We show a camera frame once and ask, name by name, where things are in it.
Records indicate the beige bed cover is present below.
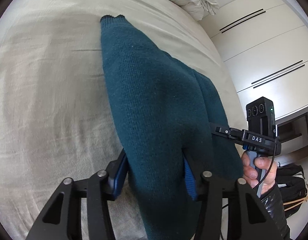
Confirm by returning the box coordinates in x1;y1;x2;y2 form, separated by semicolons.
0;0;247;239

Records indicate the black jacket right forearm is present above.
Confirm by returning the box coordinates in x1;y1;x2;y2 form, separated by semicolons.
261;183;290;240

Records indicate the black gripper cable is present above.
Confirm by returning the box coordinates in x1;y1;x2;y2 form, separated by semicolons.
220;142;279;240

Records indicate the dark teal knit sweater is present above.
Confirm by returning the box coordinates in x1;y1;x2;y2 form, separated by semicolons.
100;15;243;239

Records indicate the black bag on floor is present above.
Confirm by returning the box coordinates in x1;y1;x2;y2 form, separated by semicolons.
276;164;308;218

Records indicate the person right hand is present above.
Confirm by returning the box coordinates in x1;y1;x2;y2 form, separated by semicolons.
241;151;279;196

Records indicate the white wardrobe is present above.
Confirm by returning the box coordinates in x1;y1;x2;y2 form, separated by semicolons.
200;0;308;119

